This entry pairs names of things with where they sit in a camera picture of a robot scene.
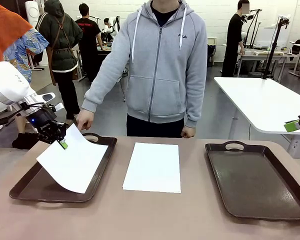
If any white humanoid robot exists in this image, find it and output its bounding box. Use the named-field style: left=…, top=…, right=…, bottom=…
left=101, top=16, right=121, bottom=42

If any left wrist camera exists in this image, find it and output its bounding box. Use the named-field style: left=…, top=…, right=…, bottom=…
left=46, top=102, right=65, bottom=113

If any brown plastic serving tray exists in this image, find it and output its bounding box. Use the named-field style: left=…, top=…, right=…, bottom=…
left=9, top=132, right=118, bottom=204
left=204, top=140, right=300, bottom=221

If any person in orange shirt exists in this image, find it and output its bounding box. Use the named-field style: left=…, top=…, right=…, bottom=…
left=0, top=0, right=50, bottom=85

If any black workbench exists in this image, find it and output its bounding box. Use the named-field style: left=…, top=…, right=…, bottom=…
left=97, top=41, right=116, bottom=60

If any white A4 paper stack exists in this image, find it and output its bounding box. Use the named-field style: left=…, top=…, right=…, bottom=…
left=122, top=142, right=182, bottom=194

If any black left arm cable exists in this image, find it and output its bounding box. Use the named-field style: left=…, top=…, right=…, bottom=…
left=0, top=109, right=27, bottom=127

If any white rounded robot shell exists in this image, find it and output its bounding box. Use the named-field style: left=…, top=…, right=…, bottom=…
left=24, top=0, right=41, bottom=27

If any person in grey hoodie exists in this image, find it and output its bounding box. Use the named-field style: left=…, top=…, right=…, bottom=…
left=81, top=0, right=208, bottom=138

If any grey workshop desk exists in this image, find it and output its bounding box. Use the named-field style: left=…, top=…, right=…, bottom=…
left=236, top=48, right=299, bottom=78

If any person's left hand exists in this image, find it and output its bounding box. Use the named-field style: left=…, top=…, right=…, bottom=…
left=181, top=125, right=197, bottom=139

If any person in dark green jacket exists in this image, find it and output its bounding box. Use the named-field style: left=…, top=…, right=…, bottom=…
left=36, top=0, right=84, bottom=120

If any person's left forearm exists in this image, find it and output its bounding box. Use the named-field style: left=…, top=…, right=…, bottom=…
left=184, top=74, right=208, bottom=128

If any black tripod stand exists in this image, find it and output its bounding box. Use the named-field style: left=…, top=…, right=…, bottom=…
left=261, top=14, right=291, bottom=81

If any standing person in black clothes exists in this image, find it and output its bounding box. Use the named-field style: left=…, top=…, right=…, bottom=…
left=221, top=0, right=251, bottom=78

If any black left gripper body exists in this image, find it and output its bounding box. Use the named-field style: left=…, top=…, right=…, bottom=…
left=24, top=107, right=67, bottom=145

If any person in black t-shirt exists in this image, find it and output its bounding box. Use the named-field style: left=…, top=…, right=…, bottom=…
left=75, top=2, right=108, bottom=83

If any person's right forearm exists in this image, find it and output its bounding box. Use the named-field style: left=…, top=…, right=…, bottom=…
left=81, top=53, right=127, bottom=115

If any large white table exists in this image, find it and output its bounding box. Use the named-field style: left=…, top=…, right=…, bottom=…
left=213, top=76, right=300, bottom=159

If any white chair with black bag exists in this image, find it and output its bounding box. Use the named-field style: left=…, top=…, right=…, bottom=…
left=206, top=37, right=218, bottom=68

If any white A4 paper sheet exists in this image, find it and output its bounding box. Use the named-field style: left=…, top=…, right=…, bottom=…
left=36, top=123, right=109, bottom=195

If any person's right hand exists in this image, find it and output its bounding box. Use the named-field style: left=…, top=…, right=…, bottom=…
left=75, top=109, right=95, bottom=131

